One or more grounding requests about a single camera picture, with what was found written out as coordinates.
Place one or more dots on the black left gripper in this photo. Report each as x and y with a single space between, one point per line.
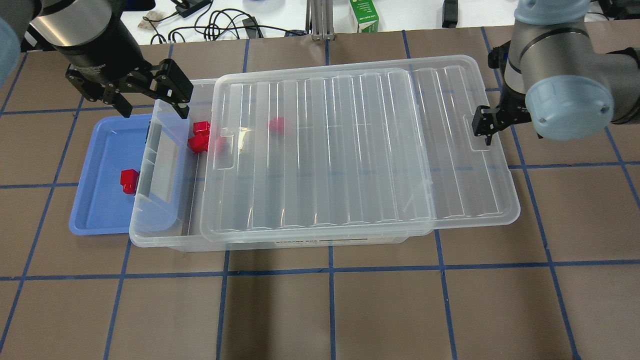
96 59

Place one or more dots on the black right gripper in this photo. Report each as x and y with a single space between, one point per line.
486 123

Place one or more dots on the clear plastic box lid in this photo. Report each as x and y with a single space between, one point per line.
471 182

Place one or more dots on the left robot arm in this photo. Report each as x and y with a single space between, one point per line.
62 23

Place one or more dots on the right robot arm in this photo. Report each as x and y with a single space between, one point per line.
554 79

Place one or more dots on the clear plastic storage box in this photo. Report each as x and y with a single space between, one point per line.
165 200

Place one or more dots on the lone red block in box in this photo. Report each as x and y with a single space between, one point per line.
276 126

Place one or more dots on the blue plastic tray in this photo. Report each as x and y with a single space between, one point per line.
101 207

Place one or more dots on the black power adapter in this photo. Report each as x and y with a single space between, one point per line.
252 28

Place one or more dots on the black device on table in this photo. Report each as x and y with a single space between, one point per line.
450 13

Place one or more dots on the green white carton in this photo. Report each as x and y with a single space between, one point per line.
364 16

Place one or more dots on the aluminium frame post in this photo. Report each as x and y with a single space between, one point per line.
320 20

